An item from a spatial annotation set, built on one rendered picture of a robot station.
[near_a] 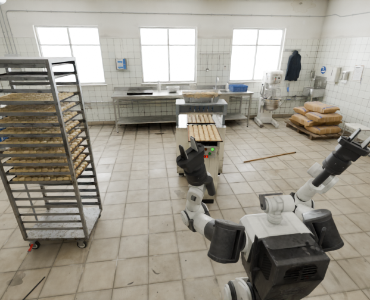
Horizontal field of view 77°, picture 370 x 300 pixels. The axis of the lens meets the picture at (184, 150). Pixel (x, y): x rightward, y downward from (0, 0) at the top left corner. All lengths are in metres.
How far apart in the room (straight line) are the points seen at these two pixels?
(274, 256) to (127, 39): 5.80
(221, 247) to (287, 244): 0.24
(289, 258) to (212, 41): 5.86
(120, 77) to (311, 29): 5.05
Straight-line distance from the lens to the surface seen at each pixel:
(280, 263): 0.92
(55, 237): 2.80
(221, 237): 0.97
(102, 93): 6.42
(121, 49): 6.25
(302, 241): 1.02
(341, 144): 1.15
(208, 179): 0.95
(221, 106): 3.40
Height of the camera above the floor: 1.89
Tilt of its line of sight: 24 degrees down
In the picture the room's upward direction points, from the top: straight up
